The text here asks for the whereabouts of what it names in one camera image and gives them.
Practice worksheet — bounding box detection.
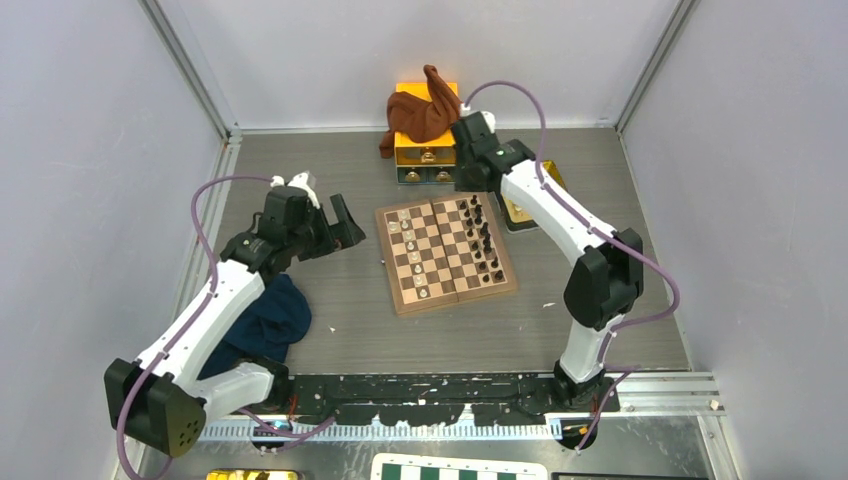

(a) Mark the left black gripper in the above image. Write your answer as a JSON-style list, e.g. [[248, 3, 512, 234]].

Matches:
[[287, 194, 364, 261]]

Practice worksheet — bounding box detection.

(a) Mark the yellow metal tray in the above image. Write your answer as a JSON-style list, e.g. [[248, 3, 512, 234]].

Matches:
[[496, 160, 565, 233]]

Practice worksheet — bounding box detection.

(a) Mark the wooden chess board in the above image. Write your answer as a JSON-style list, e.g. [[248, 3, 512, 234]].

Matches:
[[375, 192, 518, 315]]

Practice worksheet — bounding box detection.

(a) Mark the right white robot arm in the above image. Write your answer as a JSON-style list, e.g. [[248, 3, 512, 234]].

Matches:
[[451, 112, 644, 411]]

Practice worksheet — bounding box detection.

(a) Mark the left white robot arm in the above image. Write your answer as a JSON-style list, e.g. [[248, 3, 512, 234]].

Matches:
[[104, 171, 365, 458]]

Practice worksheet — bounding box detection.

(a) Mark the green white chess mat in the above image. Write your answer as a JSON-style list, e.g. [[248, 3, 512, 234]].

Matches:
[[369, 453, 551, 480]]

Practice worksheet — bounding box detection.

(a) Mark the brown cloth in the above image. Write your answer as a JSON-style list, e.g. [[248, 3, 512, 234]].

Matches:
[[378, 64, 461, 159]]

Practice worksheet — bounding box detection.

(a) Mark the yellow drawer box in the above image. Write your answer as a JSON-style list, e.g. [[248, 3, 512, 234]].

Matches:
[[393, 82, 464, 185]]

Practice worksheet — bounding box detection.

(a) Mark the dark blue cloth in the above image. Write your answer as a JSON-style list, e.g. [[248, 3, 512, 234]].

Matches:
[[198, 273, 312, 380]]

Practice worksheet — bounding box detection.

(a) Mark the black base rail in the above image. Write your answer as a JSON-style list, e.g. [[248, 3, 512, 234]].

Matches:
[[247, 372, 619, 427]]

